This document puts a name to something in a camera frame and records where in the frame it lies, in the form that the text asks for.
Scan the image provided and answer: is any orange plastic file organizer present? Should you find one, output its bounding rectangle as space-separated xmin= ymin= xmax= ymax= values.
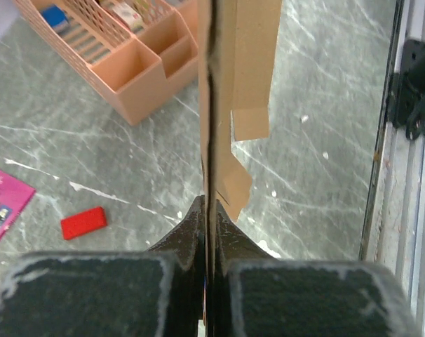
xmin=15 ymin=1 xmax=198 ymax=125

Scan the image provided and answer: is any blue block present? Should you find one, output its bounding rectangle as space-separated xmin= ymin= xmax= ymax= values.
xmin=40 ymin=4 xmax=69 ymax=34

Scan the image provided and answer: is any pink sticker sheet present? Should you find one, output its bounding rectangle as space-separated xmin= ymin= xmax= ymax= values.
xmin=0 ymin=170 xmax=36 ymax=239

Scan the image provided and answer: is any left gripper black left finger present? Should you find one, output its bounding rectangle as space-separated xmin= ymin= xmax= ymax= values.
xmin=0 ymin=196 xmax=205 ymax=336

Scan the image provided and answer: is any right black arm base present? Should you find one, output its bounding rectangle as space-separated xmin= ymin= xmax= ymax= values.
xmin=388 ymin=39 xmax=425 ymax=140

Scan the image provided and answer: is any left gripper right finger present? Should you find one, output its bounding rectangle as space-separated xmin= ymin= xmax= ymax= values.
xmin=212 ymin=206 xmax=420 ymax=336

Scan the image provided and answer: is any flat red block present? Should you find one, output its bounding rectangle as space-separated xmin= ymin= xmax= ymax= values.
xmin=60 ymin=206 xmax=107 ymax=241

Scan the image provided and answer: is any cardboard box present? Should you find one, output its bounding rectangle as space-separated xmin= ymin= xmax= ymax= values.
xmin=198 ymin=1 xmax=282 ymax=336

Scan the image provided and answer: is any aluminium mounting rail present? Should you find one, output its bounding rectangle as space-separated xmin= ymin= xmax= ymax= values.
xmin=359 ymin=1 xmax=425 ymax=336

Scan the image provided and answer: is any white card box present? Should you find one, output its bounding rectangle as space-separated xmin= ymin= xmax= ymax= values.
xmin=109 ymin=1 xmax=143 ymax=32

